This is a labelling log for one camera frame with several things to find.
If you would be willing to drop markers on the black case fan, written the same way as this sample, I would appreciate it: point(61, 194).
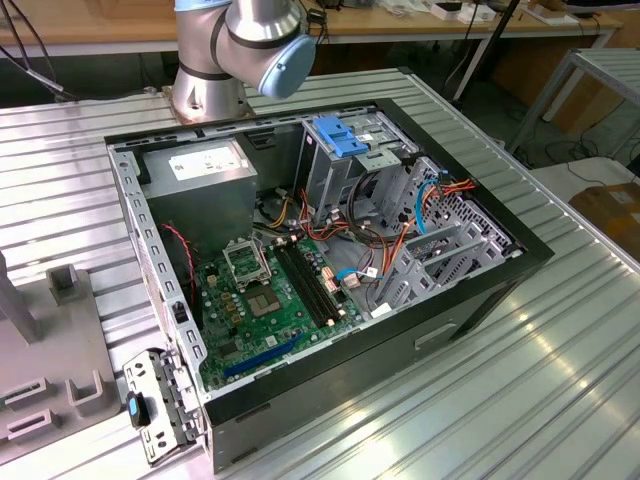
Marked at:
point(180, 280)

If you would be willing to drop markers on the green motherboard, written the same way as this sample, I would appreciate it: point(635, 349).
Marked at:
point(255, 340)

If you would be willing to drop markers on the brown cardboard box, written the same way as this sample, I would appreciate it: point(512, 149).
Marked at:
point(610, 215)

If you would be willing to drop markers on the blue expansion slot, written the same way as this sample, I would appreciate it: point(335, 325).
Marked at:
point(262, 356)

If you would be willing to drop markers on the black and blue latch clip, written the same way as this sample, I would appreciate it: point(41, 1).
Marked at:
point(140, 410)

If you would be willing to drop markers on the CPU socket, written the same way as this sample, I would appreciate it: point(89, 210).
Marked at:
point(262, 300)

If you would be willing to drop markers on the wooden desk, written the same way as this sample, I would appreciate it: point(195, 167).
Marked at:
point(75, 25)

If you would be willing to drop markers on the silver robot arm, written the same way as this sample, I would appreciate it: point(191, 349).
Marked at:
point(210, 95)

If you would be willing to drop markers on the silver optical drive cage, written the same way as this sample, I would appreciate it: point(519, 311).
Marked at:
point(320, 175)

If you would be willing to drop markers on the grey power supply unit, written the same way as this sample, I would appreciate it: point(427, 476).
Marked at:
point(200, 210)

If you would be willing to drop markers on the silver disk bay cage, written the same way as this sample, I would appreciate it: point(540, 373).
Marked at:
point(400, 285)

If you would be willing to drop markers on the metal frame table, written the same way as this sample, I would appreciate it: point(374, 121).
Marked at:
point(610, 65)

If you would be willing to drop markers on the blue plastic drive latch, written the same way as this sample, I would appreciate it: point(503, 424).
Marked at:
point(345, 142)

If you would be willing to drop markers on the small white box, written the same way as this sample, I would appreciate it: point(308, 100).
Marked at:
point(442, 12)

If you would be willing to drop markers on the black PC case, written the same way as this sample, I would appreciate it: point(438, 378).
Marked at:
point(350, 380)

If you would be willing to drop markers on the silver expansion slot bracket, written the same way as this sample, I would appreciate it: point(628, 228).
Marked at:
point(150, 445)

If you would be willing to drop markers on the grey parts rack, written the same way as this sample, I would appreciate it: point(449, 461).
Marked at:
point(55, 340)

